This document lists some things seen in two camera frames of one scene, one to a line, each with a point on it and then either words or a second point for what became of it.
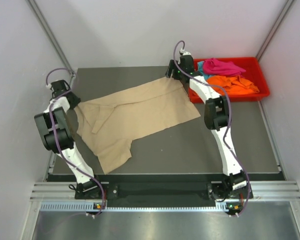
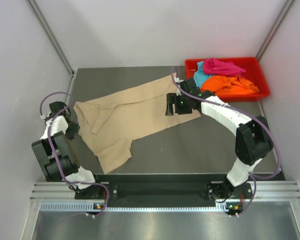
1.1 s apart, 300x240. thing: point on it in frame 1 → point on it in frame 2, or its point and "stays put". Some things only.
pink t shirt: (214, 66) stays put
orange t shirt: (234, 85) stays put
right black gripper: (171, 66) → (172, 99)
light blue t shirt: (200, 67) stays put
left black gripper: (77, 101) → (76, 128)
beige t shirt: (108, 125) stays put
